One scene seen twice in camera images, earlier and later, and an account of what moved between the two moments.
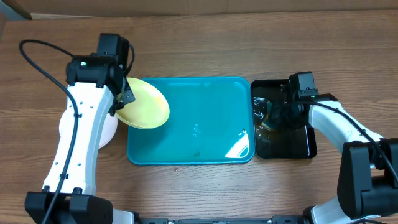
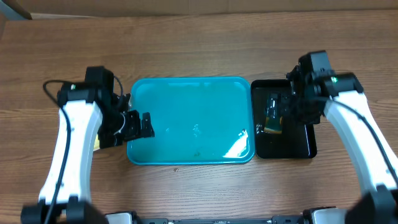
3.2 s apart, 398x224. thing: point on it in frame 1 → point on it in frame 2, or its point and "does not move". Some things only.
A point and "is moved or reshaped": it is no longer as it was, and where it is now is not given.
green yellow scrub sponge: [267, 122] is moved or reshaped
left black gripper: [130, 97] → [134, 131]
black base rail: [276, 219] does not move
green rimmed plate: [149, 110] is moved or reshaped
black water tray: [286, 143] does not move
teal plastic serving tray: [211, 121] does not move
